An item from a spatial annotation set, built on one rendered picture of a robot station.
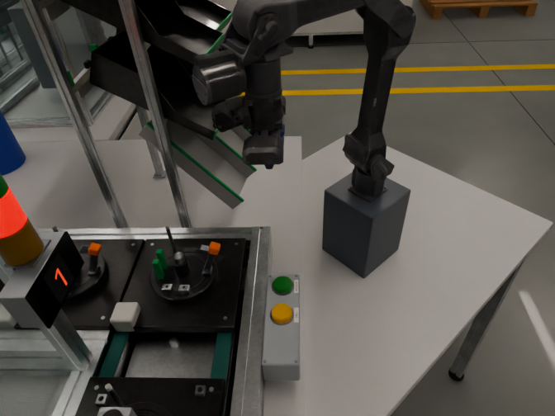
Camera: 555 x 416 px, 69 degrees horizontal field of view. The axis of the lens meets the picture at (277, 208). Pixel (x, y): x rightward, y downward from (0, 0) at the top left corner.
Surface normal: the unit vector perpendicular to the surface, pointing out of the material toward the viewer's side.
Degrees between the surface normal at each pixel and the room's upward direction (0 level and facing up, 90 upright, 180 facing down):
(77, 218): 0
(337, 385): 0
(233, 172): 45
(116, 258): 0
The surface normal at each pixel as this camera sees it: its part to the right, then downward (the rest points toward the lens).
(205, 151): 0.66, -0.46
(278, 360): -0.04, -0.75
